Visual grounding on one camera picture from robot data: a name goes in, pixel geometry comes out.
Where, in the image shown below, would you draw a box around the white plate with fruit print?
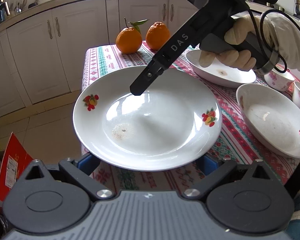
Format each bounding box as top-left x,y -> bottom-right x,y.
72,67 -> 222,171

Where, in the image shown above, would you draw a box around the white deep plate fruit print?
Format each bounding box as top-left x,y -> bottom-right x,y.
236,83 -> 300,159

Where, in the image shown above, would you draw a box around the white kitchen cabinets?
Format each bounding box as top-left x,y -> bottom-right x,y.
0,0 -> 196,117

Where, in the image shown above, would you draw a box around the gloved right hand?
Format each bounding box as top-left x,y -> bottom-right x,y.
199,14 -> 281,72

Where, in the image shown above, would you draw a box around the bumpy orange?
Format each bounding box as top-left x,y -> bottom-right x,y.
146,22 -> 170,50

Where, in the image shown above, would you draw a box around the striped patterned tablecloth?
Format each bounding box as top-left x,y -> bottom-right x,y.
82,43 -> 300,194

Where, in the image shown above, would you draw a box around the orange with green leaf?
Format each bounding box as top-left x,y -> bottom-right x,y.
115,18 -> 148,54

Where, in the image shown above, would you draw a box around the red cardboard box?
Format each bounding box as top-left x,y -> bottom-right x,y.
0,133 -> 34,202

